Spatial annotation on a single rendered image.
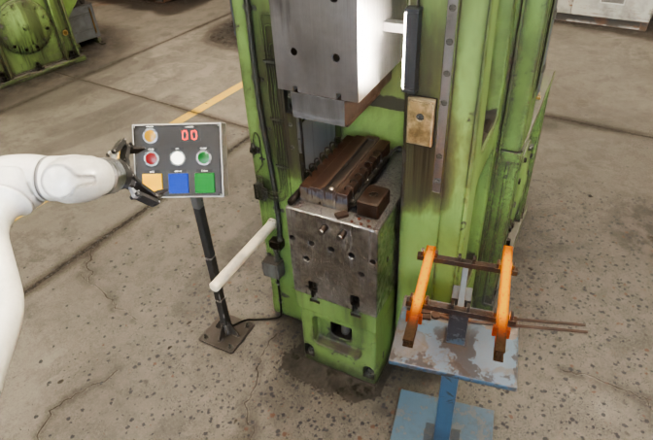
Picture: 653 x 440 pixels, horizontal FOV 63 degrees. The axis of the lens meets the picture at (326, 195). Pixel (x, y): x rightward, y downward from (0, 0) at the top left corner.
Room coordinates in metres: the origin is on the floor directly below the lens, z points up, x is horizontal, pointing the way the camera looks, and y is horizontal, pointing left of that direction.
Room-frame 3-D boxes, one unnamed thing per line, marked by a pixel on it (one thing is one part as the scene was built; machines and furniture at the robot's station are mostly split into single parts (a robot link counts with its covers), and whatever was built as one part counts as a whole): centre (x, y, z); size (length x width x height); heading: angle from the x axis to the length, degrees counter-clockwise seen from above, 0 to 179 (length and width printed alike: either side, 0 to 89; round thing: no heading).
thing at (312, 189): (1.80, -0.09, 0.96); 0.42 x 0.20 x 0.09; 151
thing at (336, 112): (1.80, -0.09, 1.32); 0.42 x 0.20 x 0.10; 151
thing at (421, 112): (1.58, -0.33, 1.27); 0.09 x 0.02 x 0.17; 61
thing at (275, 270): (1.89, 0.27, 0.36); 0.09 x 0.07 x 0.12; 61
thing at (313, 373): (1.57, 0.04, 0.01); 0.58 x 0.39 x 0.01; 61
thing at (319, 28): (1.78, -0.13, 1.56); 0.42 x 0.39 x 0.40; 151
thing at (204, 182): (1.68, 0.45, 1.01); 0.07 x 0.05 x 0.07; 86
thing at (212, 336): (1.82, 0.54, 0.05); 0.22 x 0.22 x 0.09; 61
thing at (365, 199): (1.58, -0.17, 0.95); 0.12 x 0.08 x 0.06; 151
